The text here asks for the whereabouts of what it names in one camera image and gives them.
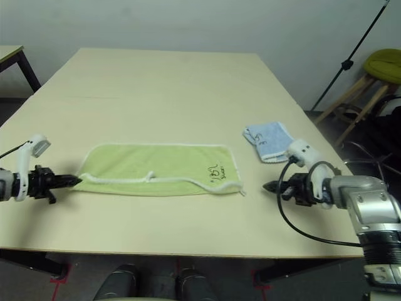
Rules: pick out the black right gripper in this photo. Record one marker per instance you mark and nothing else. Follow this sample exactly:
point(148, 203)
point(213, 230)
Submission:
point(297, 189)

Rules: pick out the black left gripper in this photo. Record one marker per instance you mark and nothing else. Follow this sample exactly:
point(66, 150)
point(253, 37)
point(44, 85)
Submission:
point(40, 183)

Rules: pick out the green towel with white trim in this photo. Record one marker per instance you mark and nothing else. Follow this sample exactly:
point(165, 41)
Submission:
point(141, 160)

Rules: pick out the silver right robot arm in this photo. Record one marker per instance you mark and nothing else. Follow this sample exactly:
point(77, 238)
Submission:
point(366, 194)

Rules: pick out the blue towel with white trim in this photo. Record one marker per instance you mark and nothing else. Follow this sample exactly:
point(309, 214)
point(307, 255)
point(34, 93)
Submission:
point(272, 138)

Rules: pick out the black table leg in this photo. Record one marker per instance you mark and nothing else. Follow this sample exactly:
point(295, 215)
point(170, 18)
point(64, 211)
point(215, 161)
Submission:
point(40, 263)

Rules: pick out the dark left robot foot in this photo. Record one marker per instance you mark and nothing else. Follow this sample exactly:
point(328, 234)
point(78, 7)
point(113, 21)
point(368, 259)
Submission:
point(119, 282)

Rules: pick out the dark robot foot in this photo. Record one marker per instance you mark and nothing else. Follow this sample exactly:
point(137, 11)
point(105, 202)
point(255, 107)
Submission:
point(119, 282)
point(194, 285)

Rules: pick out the dark right robot foot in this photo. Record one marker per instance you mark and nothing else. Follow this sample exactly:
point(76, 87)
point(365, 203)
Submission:
point(194, 285)

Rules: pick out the black office chair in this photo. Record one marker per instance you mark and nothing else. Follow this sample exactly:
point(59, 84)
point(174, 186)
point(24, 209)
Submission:
point(391, 116)

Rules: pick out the wooden stool with green cushion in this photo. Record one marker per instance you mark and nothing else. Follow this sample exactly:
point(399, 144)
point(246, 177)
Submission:
point(385, 62)

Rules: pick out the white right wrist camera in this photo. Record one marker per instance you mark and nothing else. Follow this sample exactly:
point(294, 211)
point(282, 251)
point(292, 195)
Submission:
point(302, 150)

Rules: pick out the beige side table black frame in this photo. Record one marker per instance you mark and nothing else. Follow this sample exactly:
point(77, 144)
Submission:
point(9, 51)

